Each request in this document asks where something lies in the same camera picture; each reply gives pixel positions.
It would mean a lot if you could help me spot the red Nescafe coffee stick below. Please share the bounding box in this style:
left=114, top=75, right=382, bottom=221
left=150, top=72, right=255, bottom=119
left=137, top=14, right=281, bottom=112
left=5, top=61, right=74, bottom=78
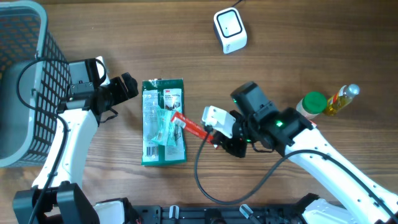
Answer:
left=170, top=111, right=207, bottom=140

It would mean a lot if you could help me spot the green lid seasoning jar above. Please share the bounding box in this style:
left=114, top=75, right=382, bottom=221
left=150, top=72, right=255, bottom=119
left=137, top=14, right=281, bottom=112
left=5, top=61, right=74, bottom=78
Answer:
left=296, top=91, right=327, bottom=119

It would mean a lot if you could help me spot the yellow oil bottle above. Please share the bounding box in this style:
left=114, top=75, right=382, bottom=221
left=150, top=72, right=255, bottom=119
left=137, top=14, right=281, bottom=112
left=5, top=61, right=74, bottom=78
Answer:
left=323, top=84, right=360, bottom=116

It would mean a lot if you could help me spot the mint green wipes sachet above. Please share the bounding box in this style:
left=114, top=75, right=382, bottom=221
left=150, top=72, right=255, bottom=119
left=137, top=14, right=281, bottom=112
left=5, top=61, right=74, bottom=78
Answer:
left=151, top=106, right=180, bottom=146

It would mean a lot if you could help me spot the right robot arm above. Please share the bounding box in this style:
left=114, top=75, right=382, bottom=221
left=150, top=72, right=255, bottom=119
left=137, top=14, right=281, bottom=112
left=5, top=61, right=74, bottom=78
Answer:
left=227, top=82, right=397, bottom=223

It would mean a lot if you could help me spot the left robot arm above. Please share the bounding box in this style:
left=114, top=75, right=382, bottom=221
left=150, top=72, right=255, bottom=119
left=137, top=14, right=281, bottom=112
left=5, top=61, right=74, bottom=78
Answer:
left=12, top=58, right=142, bottom=223

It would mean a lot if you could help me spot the white barcode scanner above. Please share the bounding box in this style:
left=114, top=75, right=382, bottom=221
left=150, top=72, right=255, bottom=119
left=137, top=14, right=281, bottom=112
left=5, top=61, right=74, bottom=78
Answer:
left=213, top=7, right=248, bottom=54

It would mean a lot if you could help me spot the grey plastic mesh basket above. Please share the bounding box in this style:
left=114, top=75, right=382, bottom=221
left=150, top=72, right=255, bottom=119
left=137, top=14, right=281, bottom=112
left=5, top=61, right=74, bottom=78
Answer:
left=1, top=1, right=72, bottom=167

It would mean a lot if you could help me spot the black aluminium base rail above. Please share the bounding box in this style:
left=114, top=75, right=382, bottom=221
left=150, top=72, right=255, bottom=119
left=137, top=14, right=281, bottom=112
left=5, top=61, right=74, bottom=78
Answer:
left=133, top=205, right=306, bottom=224

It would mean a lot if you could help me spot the left camera black cable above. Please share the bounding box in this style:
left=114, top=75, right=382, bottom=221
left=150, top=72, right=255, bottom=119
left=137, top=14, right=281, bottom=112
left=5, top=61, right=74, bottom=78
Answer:
left=16, top=58, right=71, bottom=224

